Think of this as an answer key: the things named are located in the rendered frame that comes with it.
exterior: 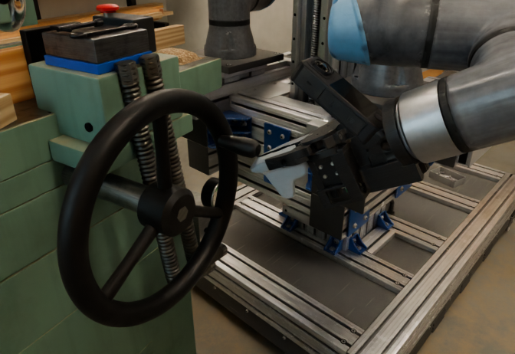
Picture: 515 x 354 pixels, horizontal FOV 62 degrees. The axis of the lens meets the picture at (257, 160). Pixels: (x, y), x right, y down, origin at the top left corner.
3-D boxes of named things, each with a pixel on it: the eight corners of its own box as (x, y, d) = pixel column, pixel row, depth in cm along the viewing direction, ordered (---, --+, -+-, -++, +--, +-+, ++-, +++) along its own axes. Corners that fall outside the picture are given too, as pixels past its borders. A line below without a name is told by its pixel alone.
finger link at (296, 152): (263, 175, 50) (326, 155, 45) (257, 164, 50) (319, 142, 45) (282, 160, 54) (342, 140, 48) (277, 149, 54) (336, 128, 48)
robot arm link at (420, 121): (430, 90, 37) (447, 69, 44) (382, 107, 40) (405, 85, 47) (461, 165, 39) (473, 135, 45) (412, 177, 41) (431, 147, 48)
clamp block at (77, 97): (107, 151, 52) (95, 79, 48) (39, 129, 59) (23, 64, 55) (185, 115, 64) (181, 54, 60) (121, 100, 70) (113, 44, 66)
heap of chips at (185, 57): (181, 65, 79) (180, 55, 78) (142, 59, 83) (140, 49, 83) (205, 57, 84) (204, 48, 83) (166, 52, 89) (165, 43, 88)
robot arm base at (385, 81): (372, 74, 104) (377, 32, 99) (433, 86, 95) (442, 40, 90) (337, 87, 94) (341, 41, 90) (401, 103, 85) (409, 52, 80)
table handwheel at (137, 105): (163, 365, 55) (11, 267, 33) (63, 304, 64) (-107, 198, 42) (265, 188, 69) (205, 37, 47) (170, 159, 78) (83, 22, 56)
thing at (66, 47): (99, 75, 50) (90, 26, 47) (40, 63, 55) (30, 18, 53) (174, 54, 60) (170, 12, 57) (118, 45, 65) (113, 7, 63)
